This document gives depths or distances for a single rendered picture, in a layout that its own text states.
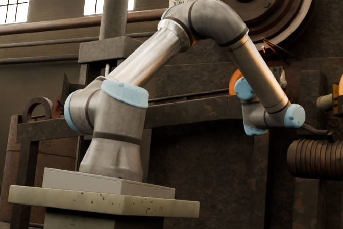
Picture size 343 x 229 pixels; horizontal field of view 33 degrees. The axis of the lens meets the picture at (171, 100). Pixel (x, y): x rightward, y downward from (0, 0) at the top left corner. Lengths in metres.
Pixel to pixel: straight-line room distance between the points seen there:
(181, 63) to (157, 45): 0.94
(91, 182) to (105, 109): 0.17
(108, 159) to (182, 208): 0.20
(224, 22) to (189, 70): 0.87
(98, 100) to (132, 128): 0.11
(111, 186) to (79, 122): 0.25
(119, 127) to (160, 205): 0.20
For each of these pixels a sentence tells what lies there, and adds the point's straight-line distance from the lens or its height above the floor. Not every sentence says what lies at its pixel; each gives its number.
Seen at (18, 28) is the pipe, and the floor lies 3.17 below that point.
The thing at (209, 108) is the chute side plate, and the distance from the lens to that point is 2.23.
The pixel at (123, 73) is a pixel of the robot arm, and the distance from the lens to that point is 1.52.
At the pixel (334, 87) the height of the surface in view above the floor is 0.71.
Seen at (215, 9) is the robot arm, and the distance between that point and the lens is 1.60.
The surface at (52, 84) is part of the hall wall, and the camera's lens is 11.22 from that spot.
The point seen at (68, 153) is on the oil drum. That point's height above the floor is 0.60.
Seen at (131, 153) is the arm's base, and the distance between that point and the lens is 1.33.
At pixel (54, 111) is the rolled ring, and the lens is 2.72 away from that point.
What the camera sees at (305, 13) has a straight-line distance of 2.19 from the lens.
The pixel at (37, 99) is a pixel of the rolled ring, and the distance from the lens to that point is 2.81.
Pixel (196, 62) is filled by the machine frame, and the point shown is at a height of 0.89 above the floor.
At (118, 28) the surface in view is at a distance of 8.09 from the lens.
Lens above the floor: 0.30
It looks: 10 degrees up
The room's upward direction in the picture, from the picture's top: 5 degrees clockwise
